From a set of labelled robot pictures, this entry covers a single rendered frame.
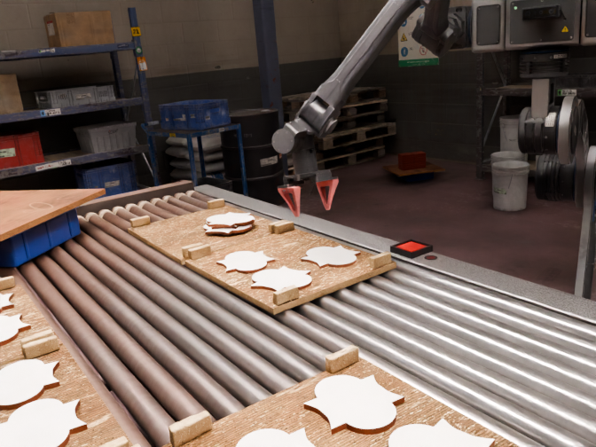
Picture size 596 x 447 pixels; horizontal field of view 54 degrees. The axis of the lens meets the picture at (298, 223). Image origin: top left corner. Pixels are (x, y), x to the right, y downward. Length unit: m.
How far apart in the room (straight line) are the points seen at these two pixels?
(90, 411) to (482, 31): 1.47
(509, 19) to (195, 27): 5.41
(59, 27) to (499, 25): 4.43
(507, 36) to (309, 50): 6.15
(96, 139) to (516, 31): 4.51
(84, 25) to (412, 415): 5.23
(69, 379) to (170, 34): 5.95
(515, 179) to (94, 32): 3.86
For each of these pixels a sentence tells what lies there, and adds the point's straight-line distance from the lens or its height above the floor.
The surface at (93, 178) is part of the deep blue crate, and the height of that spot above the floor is 0.41.
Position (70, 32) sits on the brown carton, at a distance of 5.74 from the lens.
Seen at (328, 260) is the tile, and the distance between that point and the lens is 1.40.
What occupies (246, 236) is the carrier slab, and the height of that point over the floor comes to 0.94.
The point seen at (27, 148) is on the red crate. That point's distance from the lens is 5.62.
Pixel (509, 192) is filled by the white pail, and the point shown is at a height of 0.16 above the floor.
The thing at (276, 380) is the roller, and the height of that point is 0.92.
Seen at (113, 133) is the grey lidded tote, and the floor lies 0.80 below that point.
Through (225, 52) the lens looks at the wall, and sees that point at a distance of 7.16.
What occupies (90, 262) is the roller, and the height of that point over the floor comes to 0.92.
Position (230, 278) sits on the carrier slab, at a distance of 1.37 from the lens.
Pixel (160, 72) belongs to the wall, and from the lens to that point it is 6.75.
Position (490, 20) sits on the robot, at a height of 1.46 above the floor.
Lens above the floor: 1.43
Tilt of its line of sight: 17 degrees down
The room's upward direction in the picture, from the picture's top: 5 degrees counter-clockwise
